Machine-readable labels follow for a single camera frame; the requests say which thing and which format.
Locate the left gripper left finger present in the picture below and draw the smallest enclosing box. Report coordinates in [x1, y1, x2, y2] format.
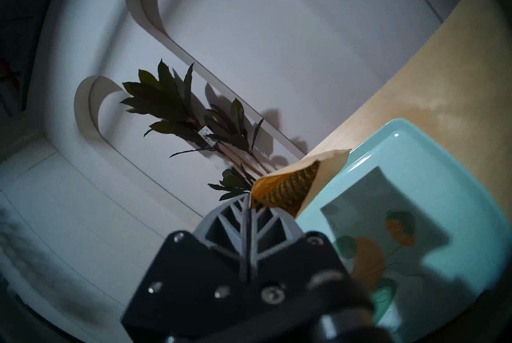
[121, 193, 249, 341]

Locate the tall green potted plant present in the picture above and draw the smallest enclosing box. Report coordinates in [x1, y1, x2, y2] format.
[120, 59, 308, 203]

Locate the stained kraft paper envelope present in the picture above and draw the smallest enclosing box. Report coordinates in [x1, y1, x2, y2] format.
[250, 149, 351, 219]

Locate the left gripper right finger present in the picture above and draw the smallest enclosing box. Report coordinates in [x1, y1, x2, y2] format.
[249, 206, 373, 319]

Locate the teal tray with leaf print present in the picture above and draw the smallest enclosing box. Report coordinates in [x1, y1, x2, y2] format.
[295, 118, 512, 337]

